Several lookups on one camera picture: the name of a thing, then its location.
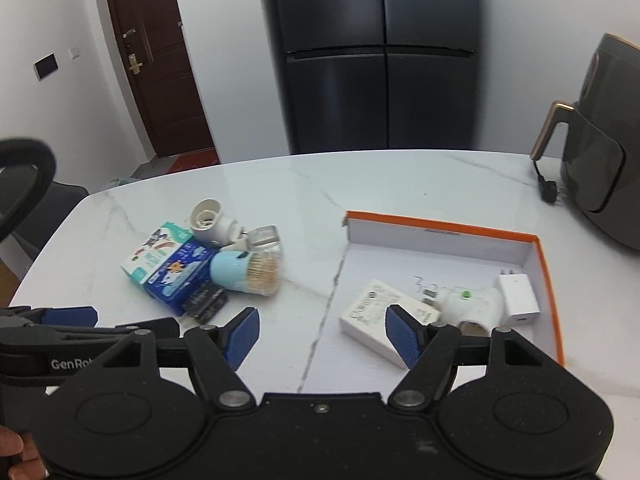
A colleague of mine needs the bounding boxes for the blue cartoon print box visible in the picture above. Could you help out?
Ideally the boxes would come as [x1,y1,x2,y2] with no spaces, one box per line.
[144,240,216,317]

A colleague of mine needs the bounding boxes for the black loop strap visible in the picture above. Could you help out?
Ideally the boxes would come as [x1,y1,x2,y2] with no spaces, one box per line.
[0,137,57,243]

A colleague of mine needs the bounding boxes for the dark chair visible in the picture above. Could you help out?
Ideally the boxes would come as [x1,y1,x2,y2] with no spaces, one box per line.
[0,180,92,266]

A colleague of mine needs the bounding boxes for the teal bandage box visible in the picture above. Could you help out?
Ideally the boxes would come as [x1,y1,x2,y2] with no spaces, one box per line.
[120,220,193,286]

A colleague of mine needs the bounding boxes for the brass door lock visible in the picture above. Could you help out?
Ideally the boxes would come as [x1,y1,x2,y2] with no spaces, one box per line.
[122,27,153,73]

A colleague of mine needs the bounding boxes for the orange-rimmed cardboard box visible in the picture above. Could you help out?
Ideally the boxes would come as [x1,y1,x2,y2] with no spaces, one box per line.
[342,210,566,368]

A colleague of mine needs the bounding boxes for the brown wooden door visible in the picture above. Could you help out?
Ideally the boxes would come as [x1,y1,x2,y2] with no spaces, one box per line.
[100,0,221,161]

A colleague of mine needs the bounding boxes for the person's left hand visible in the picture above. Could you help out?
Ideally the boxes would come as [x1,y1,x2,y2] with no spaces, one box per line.
[0,425,48,480]

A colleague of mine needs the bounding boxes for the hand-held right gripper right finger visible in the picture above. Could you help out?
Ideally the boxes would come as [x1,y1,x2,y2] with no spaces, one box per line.
[385,304,546,408]

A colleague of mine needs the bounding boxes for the white heater with green leaf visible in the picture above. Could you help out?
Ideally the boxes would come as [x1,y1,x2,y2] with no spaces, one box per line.
[435,282,503,338]

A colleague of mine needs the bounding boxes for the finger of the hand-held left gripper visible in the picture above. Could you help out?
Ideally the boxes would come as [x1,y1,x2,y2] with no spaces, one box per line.
[0,305,99,333]
[50,317,182,343]

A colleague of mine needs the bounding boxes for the black power cord plug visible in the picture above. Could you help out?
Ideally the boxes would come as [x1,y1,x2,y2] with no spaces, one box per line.
[532,157,568,206]

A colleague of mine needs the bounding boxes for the white adapter carton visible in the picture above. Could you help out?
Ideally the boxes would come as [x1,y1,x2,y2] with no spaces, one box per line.
[340,277,443,371]

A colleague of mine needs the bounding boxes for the clear liquid refill bottle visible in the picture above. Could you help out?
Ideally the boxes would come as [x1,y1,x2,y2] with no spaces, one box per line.
[220,225,283,256]

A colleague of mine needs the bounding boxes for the blue toothpick holder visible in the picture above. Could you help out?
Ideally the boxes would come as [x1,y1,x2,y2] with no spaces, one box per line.
[209,250,281,297]

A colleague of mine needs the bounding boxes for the black refrigerator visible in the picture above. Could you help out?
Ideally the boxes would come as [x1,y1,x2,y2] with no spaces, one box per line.
[255,0,493,156]

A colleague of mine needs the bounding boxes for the red doormat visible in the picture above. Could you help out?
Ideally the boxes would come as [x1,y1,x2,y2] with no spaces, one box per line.
[167,147,221,171]

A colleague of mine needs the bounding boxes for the dark air fryer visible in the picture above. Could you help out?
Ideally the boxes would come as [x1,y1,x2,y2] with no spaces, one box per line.
[530,32,640,251]

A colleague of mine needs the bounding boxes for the white cube charger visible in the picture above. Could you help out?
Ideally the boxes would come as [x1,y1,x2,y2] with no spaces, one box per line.
[495,267,542,328]

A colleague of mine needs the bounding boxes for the black wall panel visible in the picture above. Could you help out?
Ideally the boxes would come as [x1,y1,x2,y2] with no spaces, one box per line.
[32,51,61,81]

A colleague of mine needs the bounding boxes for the black plug adapter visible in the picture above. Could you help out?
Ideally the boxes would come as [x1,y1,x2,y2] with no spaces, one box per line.
[181,280,230,325]

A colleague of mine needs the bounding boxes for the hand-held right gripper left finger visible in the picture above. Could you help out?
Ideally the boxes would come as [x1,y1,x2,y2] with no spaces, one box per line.
[102,306,261,408]

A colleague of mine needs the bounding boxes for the white plug-in heater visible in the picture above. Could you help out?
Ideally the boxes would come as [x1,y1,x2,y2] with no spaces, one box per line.
[190,199,251,251]

